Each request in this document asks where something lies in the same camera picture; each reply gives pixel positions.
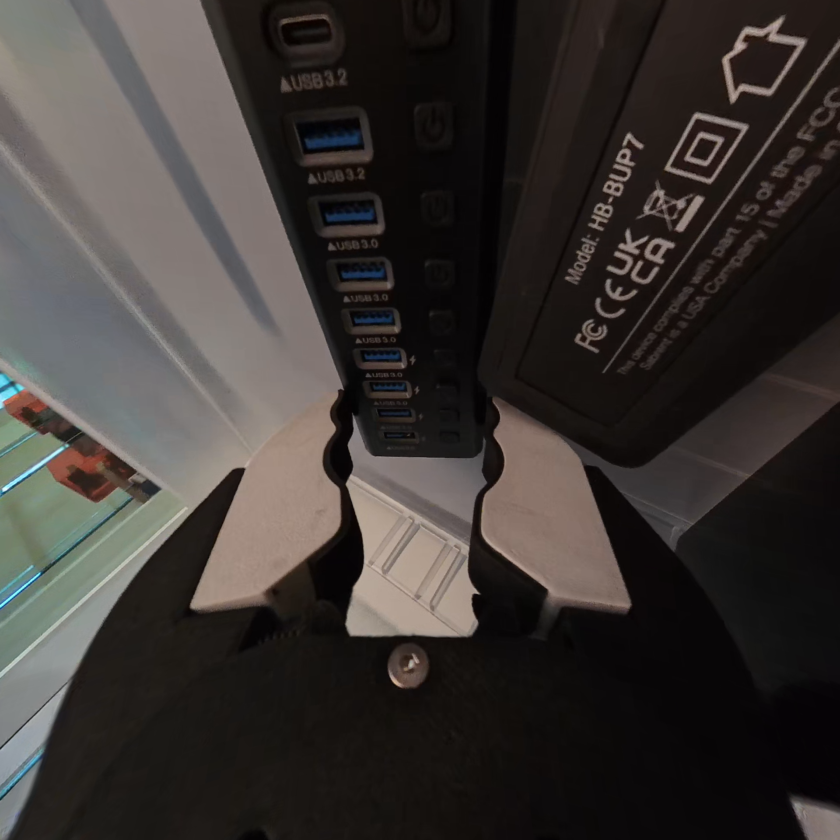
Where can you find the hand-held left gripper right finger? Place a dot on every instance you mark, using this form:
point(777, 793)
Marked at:
point(551, 525)

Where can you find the black multi-port usb hub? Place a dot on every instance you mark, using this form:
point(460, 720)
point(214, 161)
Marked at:
point(656, 197)
point(394, 229)

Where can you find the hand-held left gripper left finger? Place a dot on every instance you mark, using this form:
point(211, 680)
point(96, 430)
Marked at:
point(275, 525)

